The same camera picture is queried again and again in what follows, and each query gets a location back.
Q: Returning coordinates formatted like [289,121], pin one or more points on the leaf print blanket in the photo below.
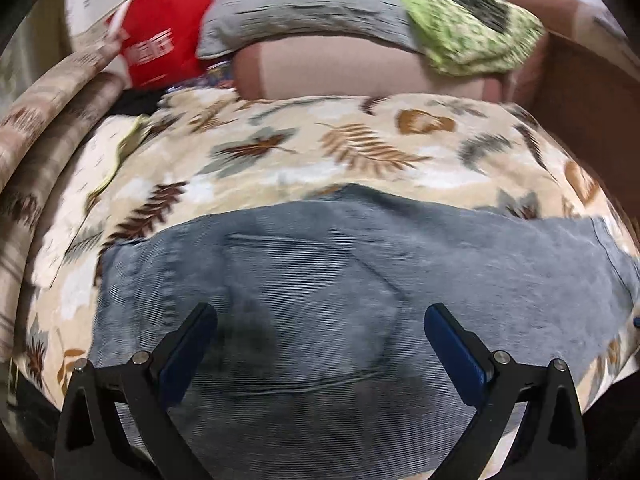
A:
[320,150]

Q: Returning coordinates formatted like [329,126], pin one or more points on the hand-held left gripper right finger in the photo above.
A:
[457,355]

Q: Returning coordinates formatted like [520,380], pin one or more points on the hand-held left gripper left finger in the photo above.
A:
[184,355]

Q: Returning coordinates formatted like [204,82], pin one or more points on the beige patterned curtain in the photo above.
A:
[47,125]

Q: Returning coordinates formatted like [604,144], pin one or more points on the green patterned cloth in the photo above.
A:
[465,27]

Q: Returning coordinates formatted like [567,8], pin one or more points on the red bag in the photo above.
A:
[160,40]

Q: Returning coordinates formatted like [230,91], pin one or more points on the blue denim pants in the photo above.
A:
[330,310]

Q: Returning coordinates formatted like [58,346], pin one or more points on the grey pillow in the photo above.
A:
[305,7]

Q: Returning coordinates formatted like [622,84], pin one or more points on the pink bolster pillow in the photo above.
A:
[360,70]

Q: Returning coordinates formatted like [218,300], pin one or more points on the brown wooden furniture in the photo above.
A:
[587,105]

